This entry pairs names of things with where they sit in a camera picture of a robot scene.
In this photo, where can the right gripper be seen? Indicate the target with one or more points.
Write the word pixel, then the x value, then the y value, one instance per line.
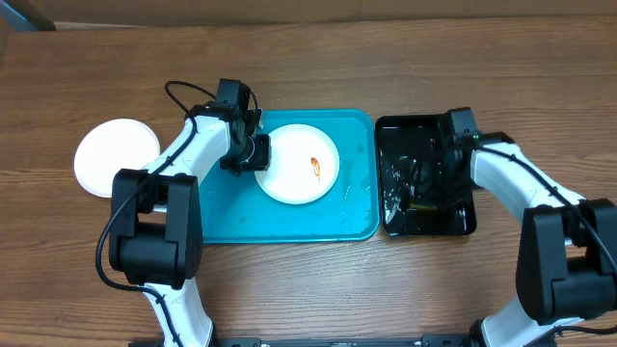
pixel 427 186

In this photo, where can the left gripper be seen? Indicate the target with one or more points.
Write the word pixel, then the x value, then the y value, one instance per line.
pixel 262 161

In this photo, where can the green and yellow sponge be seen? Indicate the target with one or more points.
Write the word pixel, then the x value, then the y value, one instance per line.
pixel 423 207

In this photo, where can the white plate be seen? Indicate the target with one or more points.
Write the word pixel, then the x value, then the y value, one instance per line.
pixel 304 165
pixel 109 147

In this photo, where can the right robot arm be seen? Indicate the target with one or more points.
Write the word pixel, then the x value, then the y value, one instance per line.
pixel 566 265

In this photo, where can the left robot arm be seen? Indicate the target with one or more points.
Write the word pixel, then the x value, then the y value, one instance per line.
pixel 152 243

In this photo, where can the black rectangular tray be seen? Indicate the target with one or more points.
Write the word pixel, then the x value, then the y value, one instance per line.
pixel 396 136

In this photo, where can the teal plastic tray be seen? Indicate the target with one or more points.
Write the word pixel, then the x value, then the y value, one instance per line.
pixel 235 210

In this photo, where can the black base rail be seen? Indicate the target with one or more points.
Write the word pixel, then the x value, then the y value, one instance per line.
pixel 427 340

